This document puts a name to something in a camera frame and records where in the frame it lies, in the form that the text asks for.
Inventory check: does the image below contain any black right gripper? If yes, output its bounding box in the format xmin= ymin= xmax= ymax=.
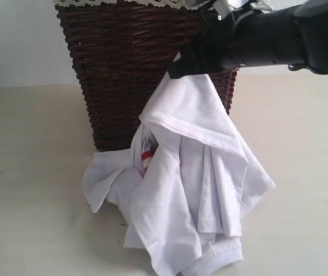
xmin=168 ymin=11 xmax=256 ymax=79

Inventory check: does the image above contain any white t-shirt red lettering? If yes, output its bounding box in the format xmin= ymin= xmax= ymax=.
xmin=83 ymin=75 xmax=275 ymax=275

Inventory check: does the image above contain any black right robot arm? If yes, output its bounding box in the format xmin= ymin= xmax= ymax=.
xmin=168 ymin=1 xmax=328 ymax=79

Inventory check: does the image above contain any dark brown wicker basket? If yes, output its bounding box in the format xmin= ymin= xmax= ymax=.
xmin=55 ymin=3 xmax=238 ymax=152

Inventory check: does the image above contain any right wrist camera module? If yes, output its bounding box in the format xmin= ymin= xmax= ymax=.
xmin=186 ymin=0 xmax=276 ymax=21

